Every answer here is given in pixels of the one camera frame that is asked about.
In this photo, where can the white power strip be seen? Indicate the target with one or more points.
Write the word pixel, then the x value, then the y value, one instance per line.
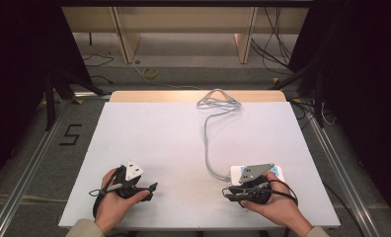
pixel 235 174

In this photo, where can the white table cover sheet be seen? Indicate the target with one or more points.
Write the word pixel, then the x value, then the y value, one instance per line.
pixel 157 148

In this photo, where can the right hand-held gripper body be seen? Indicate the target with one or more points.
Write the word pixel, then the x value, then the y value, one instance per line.
pixel 253 172

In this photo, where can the wooden shelf unit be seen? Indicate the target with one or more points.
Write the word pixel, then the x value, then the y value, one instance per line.
pixel 187 19

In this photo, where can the person's right hand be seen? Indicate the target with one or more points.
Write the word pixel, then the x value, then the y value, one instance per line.
pixel 280 205

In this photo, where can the black metal stand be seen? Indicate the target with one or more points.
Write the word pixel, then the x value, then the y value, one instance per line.
pixel 50 98
pixel 318 98

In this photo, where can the person's left hand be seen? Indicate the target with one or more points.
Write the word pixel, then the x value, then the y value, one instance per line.
pixel 113 207

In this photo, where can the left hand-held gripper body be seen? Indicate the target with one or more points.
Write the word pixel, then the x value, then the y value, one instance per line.
pixel 133 171

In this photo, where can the metal floor rail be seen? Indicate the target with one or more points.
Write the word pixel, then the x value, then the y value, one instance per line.
pixel 345 177
pixel 29 168

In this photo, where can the yellow tape roll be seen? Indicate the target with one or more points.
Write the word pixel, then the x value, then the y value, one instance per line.
pixel 149 73

